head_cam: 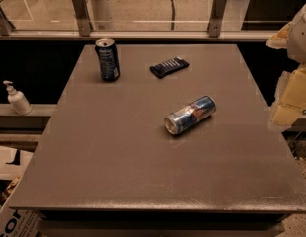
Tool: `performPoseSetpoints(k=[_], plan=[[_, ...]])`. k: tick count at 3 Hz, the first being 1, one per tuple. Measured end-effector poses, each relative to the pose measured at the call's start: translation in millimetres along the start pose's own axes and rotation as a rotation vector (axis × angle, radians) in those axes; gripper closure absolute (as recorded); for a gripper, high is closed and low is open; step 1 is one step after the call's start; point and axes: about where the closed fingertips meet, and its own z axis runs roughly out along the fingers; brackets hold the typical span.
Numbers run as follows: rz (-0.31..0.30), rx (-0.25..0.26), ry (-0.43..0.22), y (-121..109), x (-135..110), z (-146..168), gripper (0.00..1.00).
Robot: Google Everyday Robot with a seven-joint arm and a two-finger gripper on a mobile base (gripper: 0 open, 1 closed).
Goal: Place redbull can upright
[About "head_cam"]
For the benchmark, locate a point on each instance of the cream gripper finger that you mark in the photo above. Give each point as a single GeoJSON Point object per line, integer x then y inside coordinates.
{"type": "Point", "coordinates": [279, 40]}
{"type": "Point", "coordinates": [290, 99]}

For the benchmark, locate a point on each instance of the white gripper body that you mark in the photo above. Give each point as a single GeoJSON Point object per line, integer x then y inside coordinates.
{"type": "Point", "coordinates": [300, 39]}

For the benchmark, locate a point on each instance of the red bull can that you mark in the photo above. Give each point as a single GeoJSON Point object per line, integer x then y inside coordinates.
{"type": "Point", "coordinates": [190, 115]}

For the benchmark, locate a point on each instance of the dark blue soda can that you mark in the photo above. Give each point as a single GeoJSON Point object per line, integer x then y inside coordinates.
{"type": "Point", "coordinates": [106, 51]}

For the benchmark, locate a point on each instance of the dark snack bar wrapper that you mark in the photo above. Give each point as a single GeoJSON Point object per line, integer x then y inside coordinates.
{"type": "Point", "coordinates": [168, 67]}

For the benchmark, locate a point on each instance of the white pump bottle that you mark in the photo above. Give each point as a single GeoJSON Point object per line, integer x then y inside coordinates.
{"type": "Point", "coordinates": [17, 99]}

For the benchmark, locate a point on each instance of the right metal railing bracket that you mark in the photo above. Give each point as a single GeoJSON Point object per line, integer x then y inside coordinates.
{"type": "Point", "coordinates": [216, 18]}

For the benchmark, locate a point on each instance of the metal railing bracket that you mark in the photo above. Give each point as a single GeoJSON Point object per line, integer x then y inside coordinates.
{"type": "Point", "coordinates": [216, 18]}
{"type": "Point", "coordinates": [82, 17]}

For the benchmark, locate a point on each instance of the white pipe post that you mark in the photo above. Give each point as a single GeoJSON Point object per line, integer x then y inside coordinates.
{"type": "Point", "coordinates": [102, 15]}

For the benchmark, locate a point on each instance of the middle metal railing bracket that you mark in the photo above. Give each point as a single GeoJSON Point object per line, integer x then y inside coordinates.
{"type": "Point", "coordinates": [82, 17]}

